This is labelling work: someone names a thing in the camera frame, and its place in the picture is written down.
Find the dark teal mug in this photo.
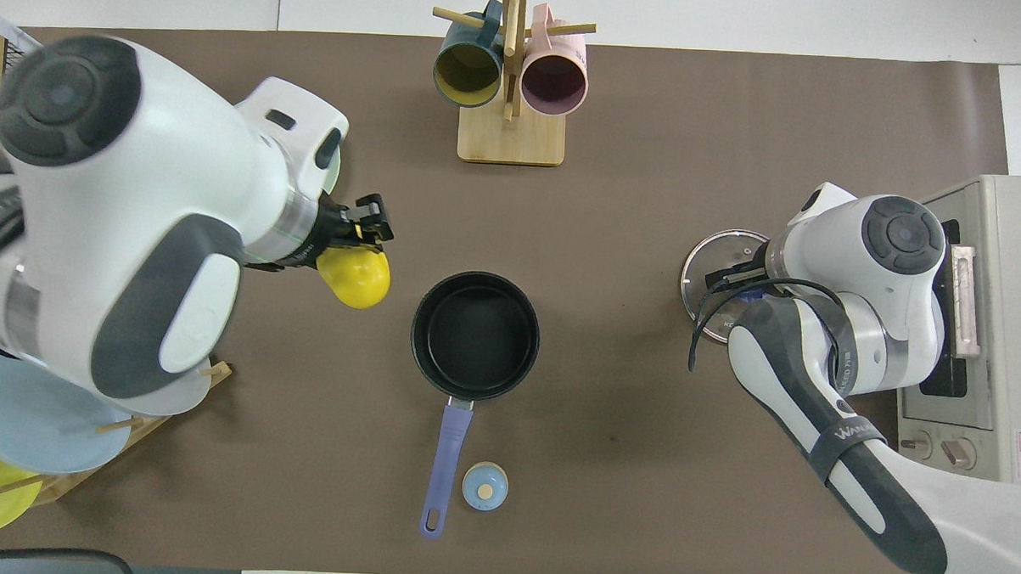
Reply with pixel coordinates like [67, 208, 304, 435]
[432, 0, 508, 110]

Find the wooden mug tree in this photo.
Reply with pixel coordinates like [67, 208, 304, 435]
[428, 0, 597, 168]

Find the beige toaster oven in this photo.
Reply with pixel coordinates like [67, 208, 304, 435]
[895, 172, 1021, 488]

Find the wooden plate rack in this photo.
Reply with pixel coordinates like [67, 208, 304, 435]
[0, 354, 233, 515]

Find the brown table mat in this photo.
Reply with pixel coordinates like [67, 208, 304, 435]
[0, 21, 1021, 574]

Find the yellow lemon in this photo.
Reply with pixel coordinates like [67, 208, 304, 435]
[315, 242, 392, 311]

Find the pink mug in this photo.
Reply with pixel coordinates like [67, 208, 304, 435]
[519, 3, 592, 118]

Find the grey plate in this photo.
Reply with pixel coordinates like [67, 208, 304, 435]
[128, 374, 214, 419]

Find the light blue plate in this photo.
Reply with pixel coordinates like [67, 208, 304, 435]
[0, 352, 135, 478]

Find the light green plate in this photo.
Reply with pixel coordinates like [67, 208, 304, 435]
[320, 140, 344, 199]

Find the black pot with purple handle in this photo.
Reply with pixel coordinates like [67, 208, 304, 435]
[403, 269, 543, 543]

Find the small blue round cap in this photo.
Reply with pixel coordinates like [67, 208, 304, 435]
[461, 461, 510, 514]

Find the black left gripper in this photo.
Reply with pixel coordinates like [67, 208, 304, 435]
[310, 193, 395, 272]

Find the glass lid with purple knob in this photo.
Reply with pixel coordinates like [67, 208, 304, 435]
[678, 228, 772, 346]

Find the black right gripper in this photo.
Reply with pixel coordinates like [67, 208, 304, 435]
[704, 256, 771, 297]

